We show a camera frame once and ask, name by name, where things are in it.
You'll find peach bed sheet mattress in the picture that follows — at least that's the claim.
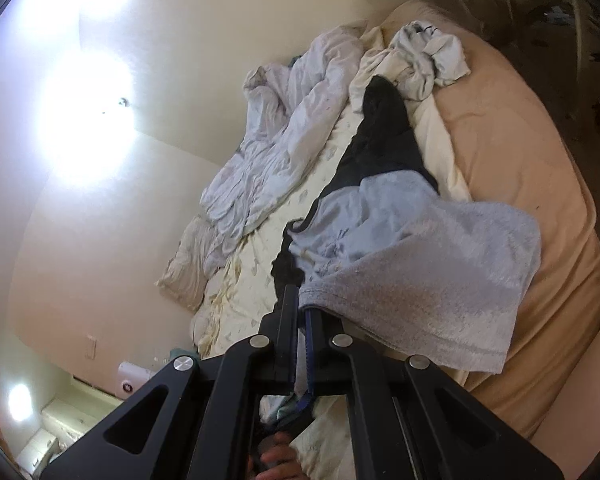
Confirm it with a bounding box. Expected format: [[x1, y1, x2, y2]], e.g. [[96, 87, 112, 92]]
[[380, 0, 600, 438]]

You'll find white cylindrical device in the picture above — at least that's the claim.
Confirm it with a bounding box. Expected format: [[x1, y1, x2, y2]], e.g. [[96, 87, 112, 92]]
[[116, 361, 155, 399]]

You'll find person's right hand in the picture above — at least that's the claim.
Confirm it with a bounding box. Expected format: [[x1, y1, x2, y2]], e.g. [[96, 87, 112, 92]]
[[247, 432, 309, 480]]

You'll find crumpled white duvet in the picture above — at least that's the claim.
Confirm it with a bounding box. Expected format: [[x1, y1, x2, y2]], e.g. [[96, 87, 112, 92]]
[[200, 25, 364, 275]]

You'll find beige pillow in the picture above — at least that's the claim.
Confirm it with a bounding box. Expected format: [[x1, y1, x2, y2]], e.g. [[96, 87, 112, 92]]
[[156, 216, 218, 312]]

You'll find white cartoon print t-shirt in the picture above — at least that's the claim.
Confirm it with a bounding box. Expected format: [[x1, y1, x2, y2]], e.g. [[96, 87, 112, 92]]
[[362, 19, 472, 104]]

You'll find cream cartoon print blanket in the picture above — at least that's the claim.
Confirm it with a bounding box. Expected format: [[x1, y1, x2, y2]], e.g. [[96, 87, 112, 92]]
[[189, 27, 474, 480]]

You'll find grey and black sweatshirt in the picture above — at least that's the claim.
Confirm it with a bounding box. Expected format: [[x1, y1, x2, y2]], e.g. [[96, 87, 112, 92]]
[[272, 76, 541, 374]]

